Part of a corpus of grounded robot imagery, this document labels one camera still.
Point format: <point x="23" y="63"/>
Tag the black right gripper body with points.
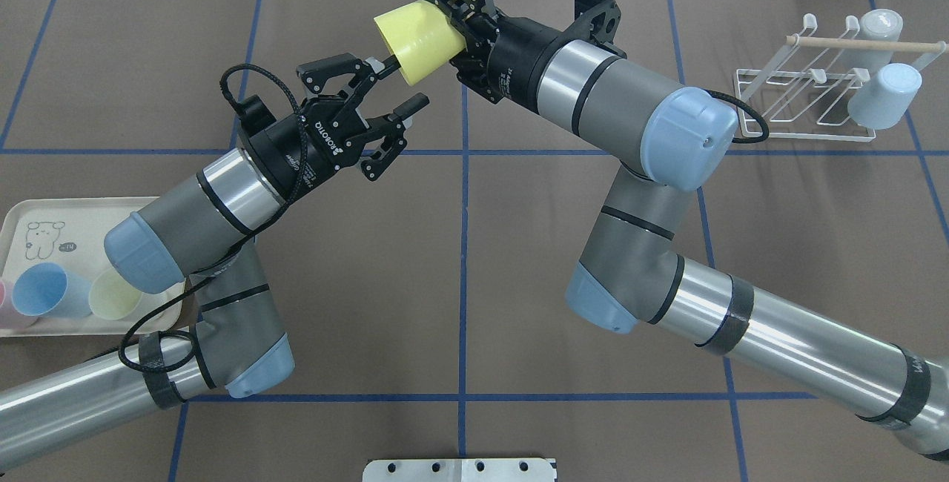
<point x="517" y="53"/>

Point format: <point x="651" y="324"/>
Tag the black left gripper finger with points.
<point x="405" y="111"/>
<point x="382" y="69"/>

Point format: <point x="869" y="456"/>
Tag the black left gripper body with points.
<point x="291" y="150"/>

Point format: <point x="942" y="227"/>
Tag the yellow plastic cup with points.
<point x="421" y="37"/>

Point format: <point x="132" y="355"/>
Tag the light blue plastic cup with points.
<point x="881" y="102"/>

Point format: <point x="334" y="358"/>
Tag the grey plastic cup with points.
<point x="879" y="25"/>

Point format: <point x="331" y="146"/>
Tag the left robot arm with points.
<point x="204" y="232"/>

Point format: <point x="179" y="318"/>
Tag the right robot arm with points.
<point x="669" y="138"/>

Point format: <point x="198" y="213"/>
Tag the pale green plastic cup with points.
<point x="112" y="298"/>

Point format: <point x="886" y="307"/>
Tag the blue plastic cup on tray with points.
<point x="49" y="290"/>

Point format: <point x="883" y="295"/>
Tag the cream plastic tray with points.
<point x="70" y="233"/>

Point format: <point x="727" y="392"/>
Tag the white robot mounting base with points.
<point x="462" y="469"/>

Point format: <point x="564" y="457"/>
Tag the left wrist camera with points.
<point x="253" y="114"/>

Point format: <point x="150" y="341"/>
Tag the white wire cup rack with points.
<point x="802" y="92"/>

